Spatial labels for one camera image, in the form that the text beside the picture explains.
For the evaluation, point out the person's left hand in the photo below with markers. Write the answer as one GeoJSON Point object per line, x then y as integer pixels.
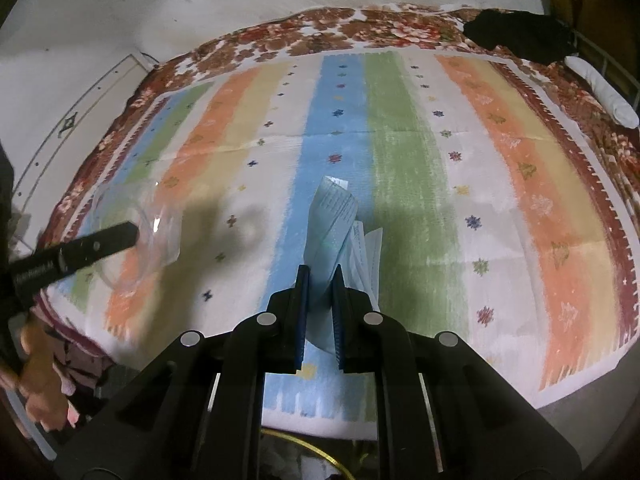
{"type": "Point", "coordinates": [39, 383]}

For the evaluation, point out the metal bed frame rail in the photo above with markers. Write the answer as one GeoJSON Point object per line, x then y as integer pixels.
{"type": "Point", "coordinates": [622, 80]}

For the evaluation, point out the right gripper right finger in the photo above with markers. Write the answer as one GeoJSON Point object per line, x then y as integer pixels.
{"type": "Point", "coordinates": [443, 411]}

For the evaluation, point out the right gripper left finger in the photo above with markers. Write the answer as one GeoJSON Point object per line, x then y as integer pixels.
{"type": "Point", "coordinates": [195, 411]}

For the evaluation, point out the light blue face mask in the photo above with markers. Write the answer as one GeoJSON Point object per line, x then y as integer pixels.
{"type": "Point", "coordinates": [336, 239]}

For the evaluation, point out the black cloth on bed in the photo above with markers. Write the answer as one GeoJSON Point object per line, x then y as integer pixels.
{"type": "Point", "coordinates": [535, 37]}

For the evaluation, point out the red floral blanket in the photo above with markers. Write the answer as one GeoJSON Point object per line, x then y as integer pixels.
{"type": "Point", "coordinates": [337, 28]}

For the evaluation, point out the black trash bin gold rim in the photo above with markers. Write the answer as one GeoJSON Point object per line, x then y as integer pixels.
{"type": "Point", "coordinates": [285, 456]}

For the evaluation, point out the striped colourful bed sheet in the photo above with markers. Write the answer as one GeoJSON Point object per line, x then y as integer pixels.
{"type": "Point", "coordinates": [498, 221]}

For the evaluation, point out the clear plastic bag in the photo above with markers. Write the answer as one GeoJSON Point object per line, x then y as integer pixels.
{"type": "Point", "coordinates": [147, 228]}

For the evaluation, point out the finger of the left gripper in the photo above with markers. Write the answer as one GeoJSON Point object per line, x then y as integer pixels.
{"type": "Point", "coordinates": [26, 276]}

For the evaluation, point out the white rolled pillow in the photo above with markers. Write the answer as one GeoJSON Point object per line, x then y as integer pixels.
{"type": "Point", "coordinates": [610, 99]}

